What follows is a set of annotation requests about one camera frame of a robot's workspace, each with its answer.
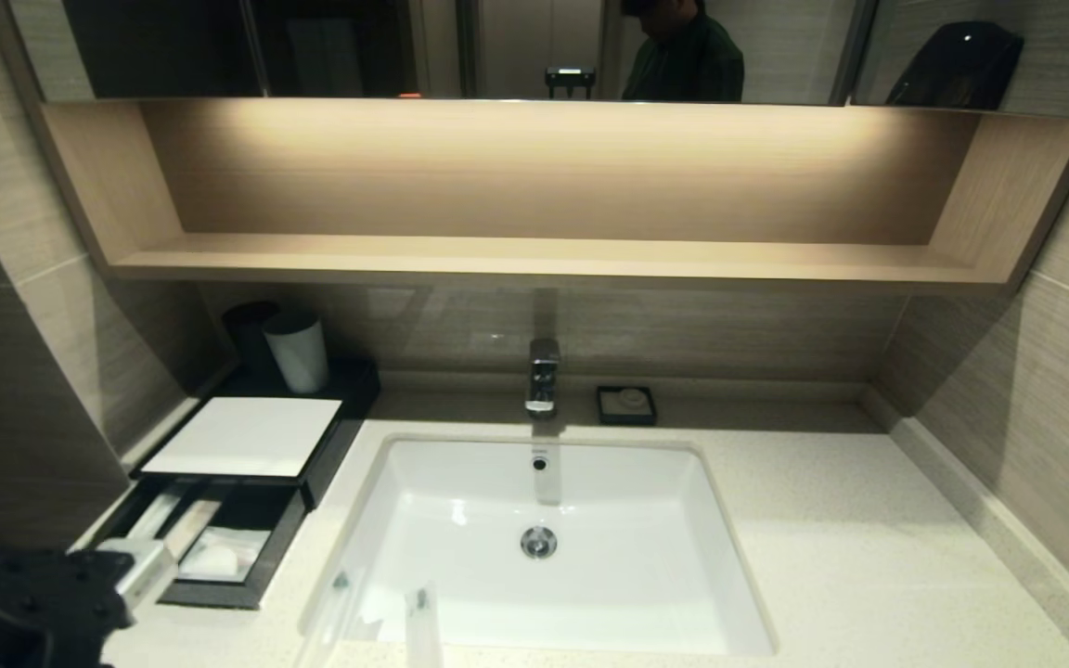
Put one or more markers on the white cup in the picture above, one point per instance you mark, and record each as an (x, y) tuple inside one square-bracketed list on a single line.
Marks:
[(299, 355)]

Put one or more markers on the round beige soap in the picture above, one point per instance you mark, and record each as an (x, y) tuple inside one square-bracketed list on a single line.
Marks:
[(632, 399)]

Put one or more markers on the black pull-out drawer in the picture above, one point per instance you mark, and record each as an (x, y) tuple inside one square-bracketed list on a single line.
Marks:
[(265, 506)]

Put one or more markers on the black amenity drawer box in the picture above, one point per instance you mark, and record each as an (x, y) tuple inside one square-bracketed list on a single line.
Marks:
[(355, 388)]

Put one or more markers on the black cup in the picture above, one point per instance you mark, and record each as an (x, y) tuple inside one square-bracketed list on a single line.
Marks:
[(243, 341)]

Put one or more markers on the black soap dish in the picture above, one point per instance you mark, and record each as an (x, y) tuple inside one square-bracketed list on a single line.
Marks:
[(603, 417)]

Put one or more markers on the chrome sink drain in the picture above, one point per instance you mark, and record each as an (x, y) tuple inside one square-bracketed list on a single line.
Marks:
[(539, 542)]

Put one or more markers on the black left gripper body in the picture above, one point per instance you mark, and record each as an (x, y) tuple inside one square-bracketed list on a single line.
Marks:
[(43, 608)]

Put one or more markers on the white sink basin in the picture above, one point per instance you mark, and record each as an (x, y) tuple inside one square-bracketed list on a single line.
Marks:
[(637, 566)]

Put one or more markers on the chrome faucet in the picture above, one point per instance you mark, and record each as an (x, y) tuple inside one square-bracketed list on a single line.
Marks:
[(542, 371)]

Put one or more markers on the wall mirror cabinet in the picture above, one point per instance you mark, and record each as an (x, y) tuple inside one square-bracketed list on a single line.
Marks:
[(794, 46)]

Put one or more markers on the light wooden wall shelf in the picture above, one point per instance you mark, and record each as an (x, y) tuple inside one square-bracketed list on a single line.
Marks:
[(544, 260)]

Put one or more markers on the black wall hair dryer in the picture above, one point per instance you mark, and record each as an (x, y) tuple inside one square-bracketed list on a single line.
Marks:
[(957, 70)]

